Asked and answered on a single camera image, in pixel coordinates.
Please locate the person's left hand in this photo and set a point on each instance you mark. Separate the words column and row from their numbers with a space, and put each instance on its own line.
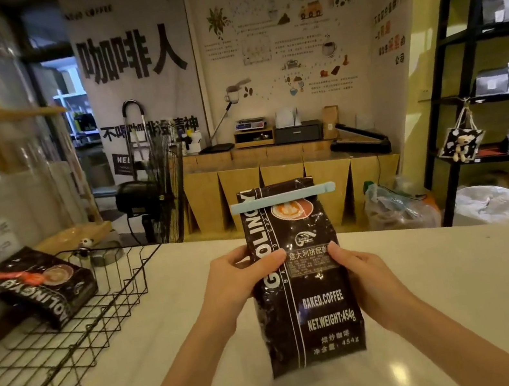
column 225, row 293

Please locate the person's right hand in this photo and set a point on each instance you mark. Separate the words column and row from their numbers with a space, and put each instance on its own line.
column 374, row 284

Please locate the person's right thumb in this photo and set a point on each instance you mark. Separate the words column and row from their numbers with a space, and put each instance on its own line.
column 342, row 256

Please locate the person's left thumb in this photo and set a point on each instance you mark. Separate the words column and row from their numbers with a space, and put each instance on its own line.
column 267, row 265

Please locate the black coffee bag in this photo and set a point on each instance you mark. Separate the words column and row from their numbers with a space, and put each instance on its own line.
column 311, row 308
column 50, row 290

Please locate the person's right forearm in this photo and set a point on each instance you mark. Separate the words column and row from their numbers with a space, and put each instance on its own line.
column 457, row 341

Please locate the person's left forearm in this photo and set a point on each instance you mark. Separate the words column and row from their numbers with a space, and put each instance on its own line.
column 185, row 384

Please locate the light blue sealing clip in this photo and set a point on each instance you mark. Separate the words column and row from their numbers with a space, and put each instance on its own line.
column 280, row 198

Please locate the clear plastic bag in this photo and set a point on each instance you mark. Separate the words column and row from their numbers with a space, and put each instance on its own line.
column 397, row 209

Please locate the wooden counter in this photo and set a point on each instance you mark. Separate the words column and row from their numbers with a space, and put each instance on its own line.
column 290, row 174

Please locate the black heat sealer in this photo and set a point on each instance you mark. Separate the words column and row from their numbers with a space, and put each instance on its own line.
column 363, row 141

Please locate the desk lamp with black base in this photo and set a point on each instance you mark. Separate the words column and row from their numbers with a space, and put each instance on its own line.
column 217, row 148

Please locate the small wooden box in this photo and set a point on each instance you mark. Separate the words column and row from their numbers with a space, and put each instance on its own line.
column 253, row 137

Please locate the black printer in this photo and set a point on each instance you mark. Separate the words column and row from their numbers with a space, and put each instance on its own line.
column 298, row 133

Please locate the brown cardboard box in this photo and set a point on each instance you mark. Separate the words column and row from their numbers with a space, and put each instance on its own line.
column 330, row 122

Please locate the digital scale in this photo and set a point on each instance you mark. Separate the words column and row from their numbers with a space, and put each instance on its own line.
column 251, row 124

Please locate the black fan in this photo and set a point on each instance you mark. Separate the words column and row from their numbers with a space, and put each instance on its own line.
column 137, row 198

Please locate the white paper bag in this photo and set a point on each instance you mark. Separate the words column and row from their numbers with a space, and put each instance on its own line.
column 285, row 118

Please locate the white sack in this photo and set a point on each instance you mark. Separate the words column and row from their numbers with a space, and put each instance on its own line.
column 485, row 206

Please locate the small tote bag with bear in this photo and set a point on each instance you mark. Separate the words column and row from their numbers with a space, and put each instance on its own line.
column 461, row 143

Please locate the small panda figurine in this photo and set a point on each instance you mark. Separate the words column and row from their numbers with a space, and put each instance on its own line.
column 86, row 243

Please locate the metal hand truck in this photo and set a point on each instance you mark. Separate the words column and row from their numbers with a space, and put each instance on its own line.
column 137, row 137

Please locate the wooden tray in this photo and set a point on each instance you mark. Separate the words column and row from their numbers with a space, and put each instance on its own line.
column 70, row 236

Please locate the white banner with black letters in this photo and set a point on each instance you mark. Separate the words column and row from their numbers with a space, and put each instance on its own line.
column 135, row 74

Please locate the black metal shelf rack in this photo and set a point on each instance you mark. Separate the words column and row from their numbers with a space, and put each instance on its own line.
column 463, row 40

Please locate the orange sealing clip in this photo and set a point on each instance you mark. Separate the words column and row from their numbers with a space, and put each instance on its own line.
column 14, row 278

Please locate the illustrated coffee wall poster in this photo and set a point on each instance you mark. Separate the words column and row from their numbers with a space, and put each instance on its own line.
column 286, row 37

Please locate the narrow wall banner with text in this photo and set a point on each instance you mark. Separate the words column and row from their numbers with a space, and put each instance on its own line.
column 392, row 13

